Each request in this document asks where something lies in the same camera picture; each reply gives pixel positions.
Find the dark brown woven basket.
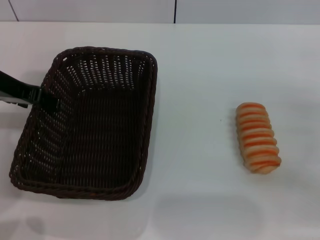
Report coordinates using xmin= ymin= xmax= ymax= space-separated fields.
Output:
xmin=8 ymin=45 xmax=159 ymax=201

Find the orange striped bread roll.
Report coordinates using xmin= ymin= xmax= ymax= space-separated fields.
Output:
xmin=236 ymin=101 xmax=283 ymax=175

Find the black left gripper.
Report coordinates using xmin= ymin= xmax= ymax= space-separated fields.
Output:
xmin=0 ymin=69 xmax=60 ymax=114

